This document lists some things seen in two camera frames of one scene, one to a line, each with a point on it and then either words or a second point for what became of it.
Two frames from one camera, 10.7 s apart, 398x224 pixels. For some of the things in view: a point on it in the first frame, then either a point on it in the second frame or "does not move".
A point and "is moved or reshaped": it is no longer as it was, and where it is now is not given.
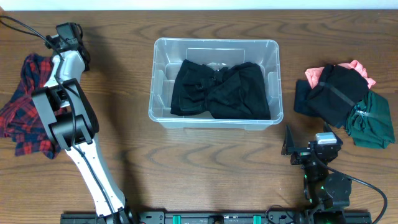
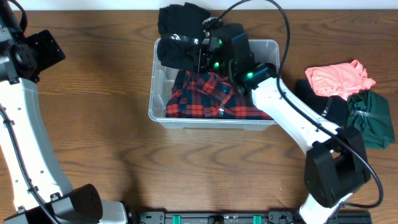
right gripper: (302, 154) to (204, 56)
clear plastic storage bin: (168, 54) does not move
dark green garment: (369, 122) does not move
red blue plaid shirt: (21, 117) is moved or reshaped
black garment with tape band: (338, 91) to (181, 30)
